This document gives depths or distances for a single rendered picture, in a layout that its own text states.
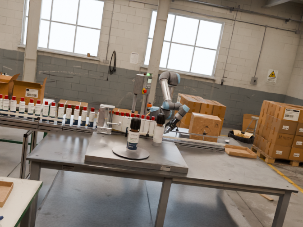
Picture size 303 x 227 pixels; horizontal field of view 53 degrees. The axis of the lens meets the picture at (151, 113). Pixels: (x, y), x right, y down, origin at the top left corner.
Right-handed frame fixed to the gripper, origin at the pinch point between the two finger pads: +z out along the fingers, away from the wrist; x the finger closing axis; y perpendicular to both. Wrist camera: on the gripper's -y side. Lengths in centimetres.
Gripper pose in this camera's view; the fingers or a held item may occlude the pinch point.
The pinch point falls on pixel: (164, 132)
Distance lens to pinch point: 312.7
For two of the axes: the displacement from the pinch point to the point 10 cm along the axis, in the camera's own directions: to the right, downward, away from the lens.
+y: 0.9, 2.0, -9.7
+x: 7.7, 6.1, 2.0
